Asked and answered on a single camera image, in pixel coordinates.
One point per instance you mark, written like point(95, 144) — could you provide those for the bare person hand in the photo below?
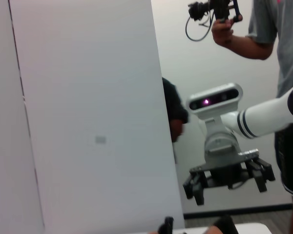
point(222, 34)

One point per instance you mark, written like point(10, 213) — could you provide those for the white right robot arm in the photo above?
point(263, 114)

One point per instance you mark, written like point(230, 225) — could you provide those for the person in grey shirt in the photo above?
point(290, 48)

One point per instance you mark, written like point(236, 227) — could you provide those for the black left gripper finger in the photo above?
point(225, 226)
point(166, 226)

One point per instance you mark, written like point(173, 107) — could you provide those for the white partition panel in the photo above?
point(88, 97)
point(2, 122)

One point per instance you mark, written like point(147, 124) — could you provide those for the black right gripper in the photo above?
point(224, 175)

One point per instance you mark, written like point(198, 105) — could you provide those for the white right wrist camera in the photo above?
point(215, 100)

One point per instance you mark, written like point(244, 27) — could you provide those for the dark wall baseboard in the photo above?
point(234, 212)

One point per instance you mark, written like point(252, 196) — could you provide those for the bare person forearm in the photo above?
point(249, 48)

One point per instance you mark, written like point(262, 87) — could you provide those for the black handheld camera rig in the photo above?
point(219, 9)

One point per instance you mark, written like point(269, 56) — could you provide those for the forearm below black t-shirt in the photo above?
point(176, 130)

